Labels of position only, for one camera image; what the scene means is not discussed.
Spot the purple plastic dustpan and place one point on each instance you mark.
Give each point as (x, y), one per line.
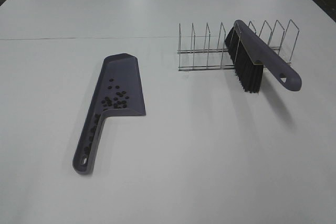
(125, 69)

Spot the purple hand brush black bristles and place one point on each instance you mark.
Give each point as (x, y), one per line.
(250, 55)

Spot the dark coffee bean pile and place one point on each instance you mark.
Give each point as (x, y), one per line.
(105, 96)

